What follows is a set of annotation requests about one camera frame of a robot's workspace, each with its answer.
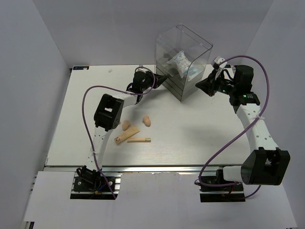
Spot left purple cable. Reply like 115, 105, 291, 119
81, 67, 158, 200

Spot clear acrylic organizer box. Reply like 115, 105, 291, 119
155, 24, 213, 102

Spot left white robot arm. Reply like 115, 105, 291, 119
81, 67, 167, 173

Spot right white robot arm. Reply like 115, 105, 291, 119
196, 65, 290, 190

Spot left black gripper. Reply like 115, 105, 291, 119
141, 71, 167, 93

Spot beige foundation tube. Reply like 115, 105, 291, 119
114, 125, 140, 145

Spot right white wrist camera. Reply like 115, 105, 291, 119
211, 56, 227, 71

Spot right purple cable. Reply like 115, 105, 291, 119
198, 55, 270, 199

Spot aluminium table front rail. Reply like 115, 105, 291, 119
45, 163, 248, 174

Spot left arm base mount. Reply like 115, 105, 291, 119
70, 166, 118, 200

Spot cotton pad pack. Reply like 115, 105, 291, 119
187, 68, 203, 82
167, 51, 191, 78

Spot gold slim concealer stick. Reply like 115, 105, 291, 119
127, 137, 152, 143

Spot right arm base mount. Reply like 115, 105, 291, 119
194, 179, 245, 203

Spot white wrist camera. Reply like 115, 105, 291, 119
135, 68, 146, 73
211, 56, 227, 71

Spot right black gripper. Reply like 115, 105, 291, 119
195, 69, 237, 97

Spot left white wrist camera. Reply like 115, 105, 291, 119
135, 68, 146, 73

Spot purple cable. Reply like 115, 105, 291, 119
198, 55, 270, 199
81, 67, 158, 200

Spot beige makeup sponge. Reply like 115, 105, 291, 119
142, 115, 151, 127
122, 120, 131, 131

